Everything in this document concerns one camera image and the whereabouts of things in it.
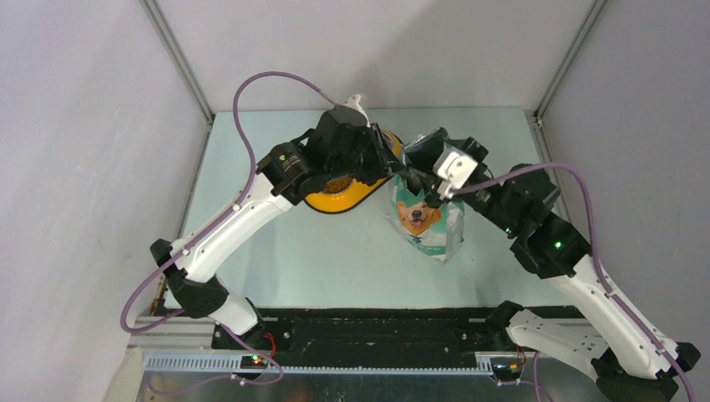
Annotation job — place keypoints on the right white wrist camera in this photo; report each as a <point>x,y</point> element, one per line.
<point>453,167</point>

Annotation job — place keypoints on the left steel bowl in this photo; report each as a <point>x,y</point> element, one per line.
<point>338,185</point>

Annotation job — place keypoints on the yellow double bowl feeder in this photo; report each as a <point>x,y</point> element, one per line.
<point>355,194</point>

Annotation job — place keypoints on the green pet food bag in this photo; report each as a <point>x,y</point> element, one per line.
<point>434,232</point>

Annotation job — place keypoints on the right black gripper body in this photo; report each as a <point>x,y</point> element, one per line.
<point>476,149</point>

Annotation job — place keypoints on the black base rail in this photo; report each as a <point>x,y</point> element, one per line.
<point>442,335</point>

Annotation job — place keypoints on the brown pet food kibble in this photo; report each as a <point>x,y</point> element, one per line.
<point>338,184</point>

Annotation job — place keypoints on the grey slotted cable duct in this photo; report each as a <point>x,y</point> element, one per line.
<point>242,364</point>

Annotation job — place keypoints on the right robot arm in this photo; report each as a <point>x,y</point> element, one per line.
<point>625,355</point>

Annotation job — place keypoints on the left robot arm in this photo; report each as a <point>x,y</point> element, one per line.
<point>277,182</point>

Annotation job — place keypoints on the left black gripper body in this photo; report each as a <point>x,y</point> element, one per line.
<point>372,160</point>

